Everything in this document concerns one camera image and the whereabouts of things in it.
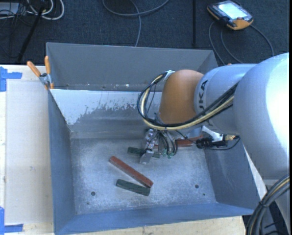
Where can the black cylinder on white bracket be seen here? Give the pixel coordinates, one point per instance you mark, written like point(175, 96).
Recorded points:
point(209, 143)

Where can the grey metal bin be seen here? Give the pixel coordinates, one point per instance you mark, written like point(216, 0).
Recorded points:
point(126, 180)

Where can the dark green flat block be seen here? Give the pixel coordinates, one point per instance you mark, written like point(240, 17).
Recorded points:
point(135, 151)
point(133, 188)

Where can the red-brown flat block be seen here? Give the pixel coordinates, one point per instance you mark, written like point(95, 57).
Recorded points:
point(184, 143)
point(131, 171)

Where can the pale wood flat board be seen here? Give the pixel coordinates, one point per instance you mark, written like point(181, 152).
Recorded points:
point(26, 143)

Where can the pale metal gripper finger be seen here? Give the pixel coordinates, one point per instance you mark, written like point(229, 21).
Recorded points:
point(146, 157)
point(149, 136)

